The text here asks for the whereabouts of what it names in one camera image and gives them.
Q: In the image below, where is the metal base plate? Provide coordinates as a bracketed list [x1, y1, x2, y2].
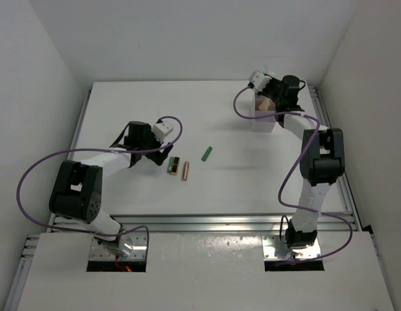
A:
[89, 235, 147, 261]
[262, 235, 322, 262]

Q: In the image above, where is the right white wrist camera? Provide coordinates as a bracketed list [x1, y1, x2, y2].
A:
[248, 71, 273, 93]

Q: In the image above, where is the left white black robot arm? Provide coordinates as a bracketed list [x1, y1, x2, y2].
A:
[49, 121, 173, 242]

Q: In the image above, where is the aluminium front rail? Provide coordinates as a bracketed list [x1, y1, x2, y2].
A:
[54, 213, 359, 233]

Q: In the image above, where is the black gold lipstick case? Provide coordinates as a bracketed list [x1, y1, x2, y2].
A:
[170, 157, 180, 176]

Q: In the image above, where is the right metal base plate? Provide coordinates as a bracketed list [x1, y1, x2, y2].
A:
[262, 235, 322, 262]

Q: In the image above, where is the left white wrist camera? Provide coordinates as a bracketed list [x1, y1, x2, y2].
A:
[152, 121, 174, 142]

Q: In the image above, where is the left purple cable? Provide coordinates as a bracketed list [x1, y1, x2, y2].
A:
[17, 116, 184, 250]

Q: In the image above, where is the purple cable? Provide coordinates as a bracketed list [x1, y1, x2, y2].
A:
[17, 116, 184, 250]
[233, 84, 353, 263]

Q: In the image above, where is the beige makeup sponge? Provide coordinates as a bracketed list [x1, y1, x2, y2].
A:
[258, 99, 271, 111]

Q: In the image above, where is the clear cotton pad pouch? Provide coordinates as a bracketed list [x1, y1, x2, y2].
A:
[262, 64, 277, 76]

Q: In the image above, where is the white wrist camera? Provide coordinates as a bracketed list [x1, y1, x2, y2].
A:
[248, 71, 273, 93]
[152, 121, 174, 142]

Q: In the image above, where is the white compartment organizer box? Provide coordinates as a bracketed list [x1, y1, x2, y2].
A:
[250, 95, 276, 133]

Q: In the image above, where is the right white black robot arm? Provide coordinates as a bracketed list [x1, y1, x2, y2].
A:
[259, 75, 345, 248]

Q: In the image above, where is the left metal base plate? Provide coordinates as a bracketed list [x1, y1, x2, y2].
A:
[89, 235, 147, 261]

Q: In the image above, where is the rose gold lipstick tube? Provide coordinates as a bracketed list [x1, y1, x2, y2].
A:
[181, 161, 190, 181]

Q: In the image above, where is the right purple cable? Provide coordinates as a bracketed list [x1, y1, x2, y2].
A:
[233, 84, 353, 263]

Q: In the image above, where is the green lip balm tube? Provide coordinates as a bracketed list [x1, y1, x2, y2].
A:
[167, 157, 174, 174]

